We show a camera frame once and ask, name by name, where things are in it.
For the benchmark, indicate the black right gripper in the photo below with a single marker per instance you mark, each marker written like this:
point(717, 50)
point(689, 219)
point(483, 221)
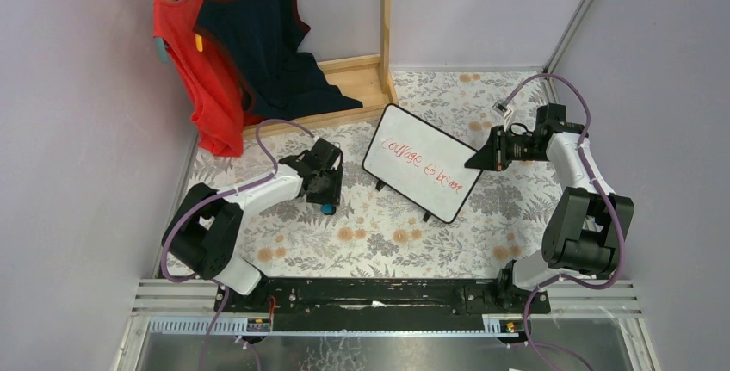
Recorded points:
point(498, 148)

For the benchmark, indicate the white whiteboard black frame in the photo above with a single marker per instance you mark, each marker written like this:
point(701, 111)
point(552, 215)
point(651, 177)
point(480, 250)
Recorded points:
point(421, 162)

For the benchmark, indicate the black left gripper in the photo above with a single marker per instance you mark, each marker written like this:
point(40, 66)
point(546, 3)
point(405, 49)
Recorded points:
point(322, 188)

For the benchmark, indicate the blue whiteboard eraser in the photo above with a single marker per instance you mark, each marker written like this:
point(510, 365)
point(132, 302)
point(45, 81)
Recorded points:
point(328, 209)

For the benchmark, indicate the red tank top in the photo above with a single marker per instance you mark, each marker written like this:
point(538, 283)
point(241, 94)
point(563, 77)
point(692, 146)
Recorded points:
point(207, 77)

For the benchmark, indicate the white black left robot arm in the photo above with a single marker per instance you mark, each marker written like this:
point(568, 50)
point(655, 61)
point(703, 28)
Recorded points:
point(203, 233)

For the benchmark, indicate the wooden clothes rack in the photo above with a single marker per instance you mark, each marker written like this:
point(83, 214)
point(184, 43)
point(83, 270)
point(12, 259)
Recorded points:
point(366, 78)

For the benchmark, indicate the navy tank top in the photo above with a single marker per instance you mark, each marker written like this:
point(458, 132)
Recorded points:
point(261, 40)

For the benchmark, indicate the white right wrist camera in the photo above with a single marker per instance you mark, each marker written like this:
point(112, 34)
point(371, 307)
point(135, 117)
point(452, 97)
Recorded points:
point(505, 111)

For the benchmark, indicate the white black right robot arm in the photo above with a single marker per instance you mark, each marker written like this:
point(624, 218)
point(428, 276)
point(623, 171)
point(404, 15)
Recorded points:
point(586, 233)

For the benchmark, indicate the floral table mat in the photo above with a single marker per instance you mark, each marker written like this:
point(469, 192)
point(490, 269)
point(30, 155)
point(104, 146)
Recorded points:
point(380, 233)

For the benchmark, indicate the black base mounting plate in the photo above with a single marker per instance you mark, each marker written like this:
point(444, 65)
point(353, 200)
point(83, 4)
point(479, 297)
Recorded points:
point(367, 304)

